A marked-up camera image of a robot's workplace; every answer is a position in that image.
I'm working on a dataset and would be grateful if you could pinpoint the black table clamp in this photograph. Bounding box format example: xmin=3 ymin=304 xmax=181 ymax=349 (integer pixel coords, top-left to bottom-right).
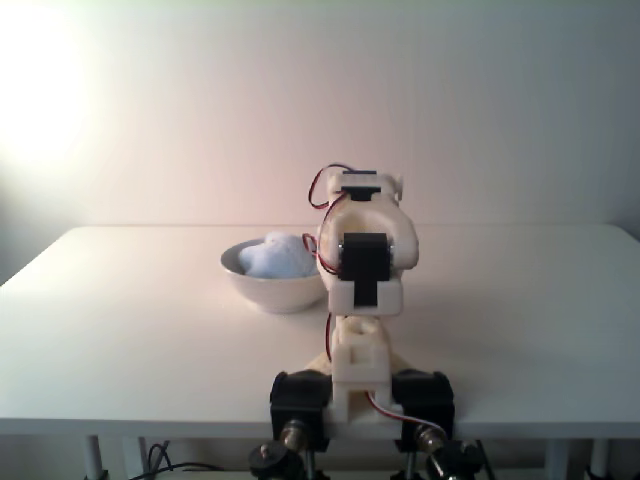
xmin=391 ymin=368 xmax=457 ymax=480
xmin=269 ymin=369 xmax=335 ymax=480

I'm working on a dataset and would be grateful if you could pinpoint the white ceramic bowl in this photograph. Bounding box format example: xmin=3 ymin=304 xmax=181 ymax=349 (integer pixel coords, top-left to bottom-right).
xmin=220 ymin=237 xmax=329 ymax=315

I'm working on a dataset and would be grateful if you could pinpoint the white table leg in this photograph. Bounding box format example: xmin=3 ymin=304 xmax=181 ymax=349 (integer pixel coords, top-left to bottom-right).
xmin=84 ymin=435 xmax=109 ymax=480
xmin=585 ymin=439 xmax=617 ymax=480
xmin=543 ymin=439 xmax=572 ymax=480

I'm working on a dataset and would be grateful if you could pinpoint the black cable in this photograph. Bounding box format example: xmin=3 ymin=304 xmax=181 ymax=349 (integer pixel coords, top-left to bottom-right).
xmin=130 ymin=441 xmax=225 ymax=480

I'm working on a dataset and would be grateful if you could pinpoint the skyblue plush doll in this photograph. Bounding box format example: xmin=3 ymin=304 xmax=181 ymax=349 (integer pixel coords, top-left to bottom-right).
xmin=238 ymin=230 xmax=321 ymax=279

